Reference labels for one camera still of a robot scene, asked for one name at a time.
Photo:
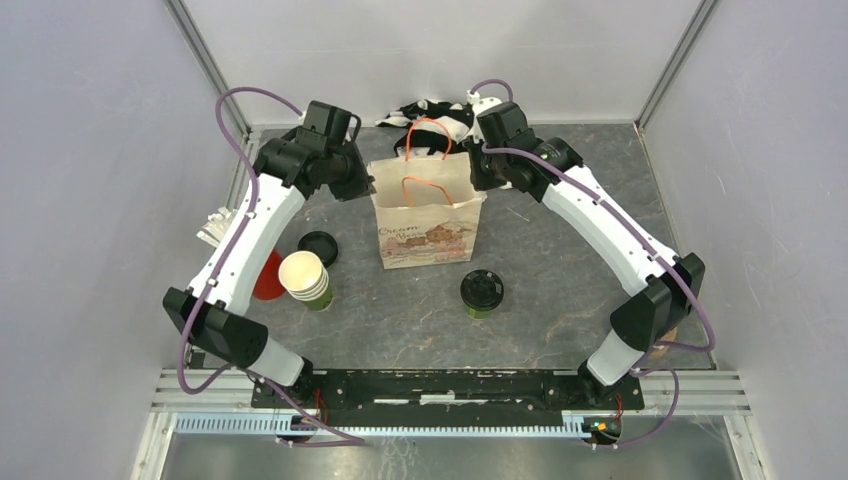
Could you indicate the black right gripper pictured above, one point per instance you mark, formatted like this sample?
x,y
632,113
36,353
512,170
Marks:
x,y
480,180

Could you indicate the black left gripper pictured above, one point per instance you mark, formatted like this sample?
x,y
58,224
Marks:
x,y
361,184

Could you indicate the brown paper takeout bag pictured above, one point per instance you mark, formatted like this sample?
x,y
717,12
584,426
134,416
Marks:
x,y
427,210

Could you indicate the black plastic cup lid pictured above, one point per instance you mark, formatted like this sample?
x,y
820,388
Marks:
x,y
482,290

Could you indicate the green paper coffee cup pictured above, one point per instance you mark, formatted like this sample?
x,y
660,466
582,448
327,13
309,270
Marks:
x,y
478,313

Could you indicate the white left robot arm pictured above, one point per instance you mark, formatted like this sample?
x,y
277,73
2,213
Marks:
x,y
210,313

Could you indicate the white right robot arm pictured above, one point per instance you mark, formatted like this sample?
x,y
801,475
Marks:
x,y
663,286

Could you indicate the black white striped cloth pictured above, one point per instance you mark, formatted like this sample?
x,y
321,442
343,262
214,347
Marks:
x,y
441,125

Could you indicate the stack of green paper cups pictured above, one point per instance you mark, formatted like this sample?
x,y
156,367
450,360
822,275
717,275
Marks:
x,y
306,279

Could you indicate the red cup straw holder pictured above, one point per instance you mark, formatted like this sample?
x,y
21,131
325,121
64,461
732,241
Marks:
x,y
268,286

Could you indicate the white wrapped straw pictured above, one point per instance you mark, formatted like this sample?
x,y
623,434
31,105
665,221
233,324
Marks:
x,y
214,230

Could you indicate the brown pulp cup carrier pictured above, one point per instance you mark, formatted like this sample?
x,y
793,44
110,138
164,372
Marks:
x,y
662,348

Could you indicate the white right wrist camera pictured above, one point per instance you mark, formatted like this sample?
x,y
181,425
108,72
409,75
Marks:
x,y
479,104

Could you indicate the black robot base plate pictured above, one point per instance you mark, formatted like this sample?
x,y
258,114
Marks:
x,y
461,397

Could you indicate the aluminium frame rail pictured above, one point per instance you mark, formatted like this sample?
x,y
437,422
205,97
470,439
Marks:
x,y
185,307

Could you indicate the white slotted cable duct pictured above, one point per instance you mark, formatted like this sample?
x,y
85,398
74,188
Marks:
x,y
281,424

